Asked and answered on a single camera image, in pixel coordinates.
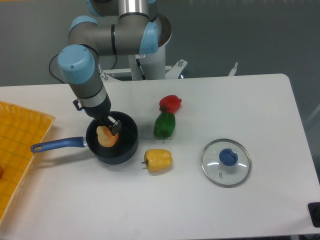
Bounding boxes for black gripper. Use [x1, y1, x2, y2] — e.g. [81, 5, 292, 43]
[72, 96, 122, 136]

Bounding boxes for round flower-shaped bread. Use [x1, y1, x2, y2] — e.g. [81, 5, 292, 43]
[96, 126, 119, 148]

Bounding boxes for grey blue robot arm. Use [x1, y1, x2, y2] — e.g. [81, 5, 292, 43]
[57, 0, 160, 136]

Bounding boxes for green bell pepper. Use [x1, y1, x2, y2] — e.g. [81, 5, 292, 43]
[153, 112, 176, 139]

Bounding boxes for yellow bell pepper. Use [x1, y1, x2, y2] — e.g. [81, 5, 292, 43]
[142, 149, 173, 173]

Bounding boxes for red bell pepper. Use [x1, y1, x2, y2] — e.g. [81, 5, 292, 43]
[159, 95, 182, 114]

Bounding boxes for yellow plastic basket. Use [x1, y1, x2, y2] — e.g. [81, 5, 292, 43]
[0, 101, 55, 222]

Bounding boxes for glass lid with blue knob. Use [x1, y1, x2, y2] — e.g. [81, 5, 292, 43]
[200, 138, 252, 188]

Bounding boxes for black object at table corner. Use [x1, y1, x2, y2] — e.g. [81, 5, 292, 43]
[307, 202, 320, 228]

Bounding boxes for dark pot with blue handle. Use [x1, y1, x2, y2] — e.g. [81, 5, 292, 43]
[30, 111, 138, 165]

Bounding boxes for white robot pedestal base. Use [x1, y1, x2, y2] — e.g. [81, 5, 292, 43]
[97, 12, 239, 83]

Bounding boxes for black cable on floor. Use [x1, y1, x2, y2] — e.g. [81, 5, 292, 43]
[48, 53, 118, 84]

